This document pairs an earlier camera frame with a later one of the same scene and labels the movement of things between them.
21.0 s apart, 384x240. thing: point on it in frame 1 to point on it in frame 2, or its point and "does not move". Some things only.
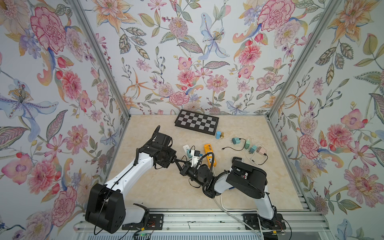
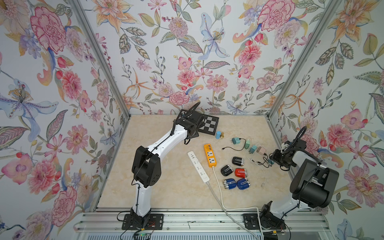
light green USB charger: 247,144 does not move
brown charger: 261,150 does not move
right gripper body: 194,174 to 279,157
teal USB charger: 253,149 does not move
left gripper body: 167,156 to 194,133
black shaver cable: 241,149 does not move
